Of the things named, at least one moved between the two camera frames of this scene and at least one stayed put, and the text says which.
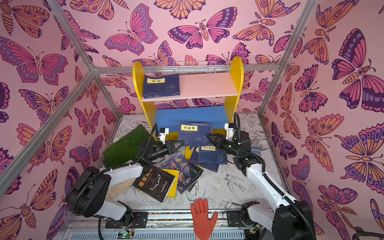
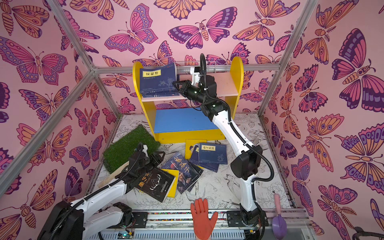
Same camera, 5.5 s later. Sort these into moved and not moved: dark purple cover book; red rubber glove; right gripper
Moved: right gripper
Not moved: dark purple cover book; red rubber glove
